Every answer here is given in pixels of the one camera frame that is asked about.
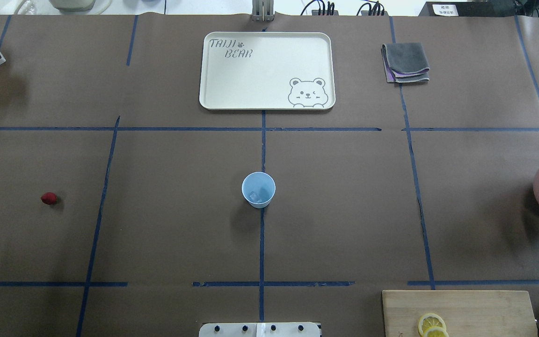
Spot lemon slices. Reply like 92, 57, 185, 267
417, 312, 449, 337

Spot cream bear tray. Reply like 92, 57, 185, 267
199, 31, 336, 110

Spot grey folded cloth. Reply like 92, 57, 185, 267
381, 43, 430, 84

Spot clear ice cube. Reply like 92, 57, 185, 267
245, 188, 271, 204

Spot aluminium frame post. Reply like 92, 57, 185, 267
252, 0, 275, 22

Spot light blue cup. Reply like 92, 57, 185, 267
241, 171, 276, 209

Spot red strawberry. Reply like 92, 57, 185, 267
40, 192, 58, 205

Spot white post base plate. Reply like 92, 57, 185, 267
198, 322, 322, 337

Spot wooden cutting board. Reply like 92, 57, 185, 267
381, 290, 538, 337

